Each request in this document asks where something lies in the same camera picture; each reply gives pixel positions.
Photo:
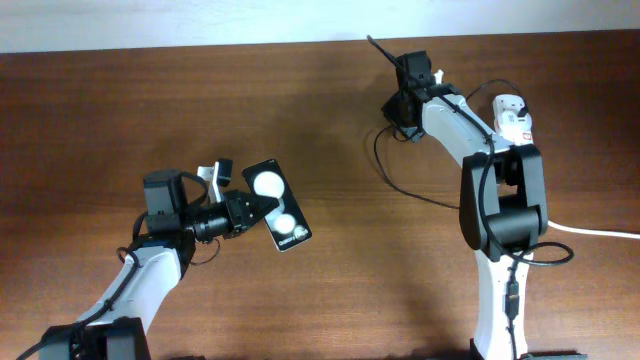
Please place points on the white usb wall charger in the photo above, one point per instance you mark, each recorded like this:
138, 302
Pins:
510, 112

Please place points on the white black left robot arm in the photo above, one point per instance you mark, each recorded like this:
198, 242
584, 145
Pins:
183, 210

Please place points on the black smartphone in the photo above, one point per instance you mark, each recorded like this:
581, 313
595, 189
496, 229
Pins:
286, 222

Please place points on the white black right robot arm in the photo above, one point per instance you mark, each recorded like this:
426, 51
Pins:
502, 207

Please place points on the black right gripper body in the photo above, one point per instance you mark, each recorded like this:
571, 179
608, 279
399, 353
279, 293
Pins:
391, 113

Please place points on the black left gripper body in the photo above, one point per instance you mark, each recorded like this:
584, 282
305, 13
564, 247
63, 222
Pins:
237, 222

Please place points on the white power strip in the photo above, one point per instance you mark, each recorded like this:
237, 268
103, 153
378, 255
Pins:
517, 136

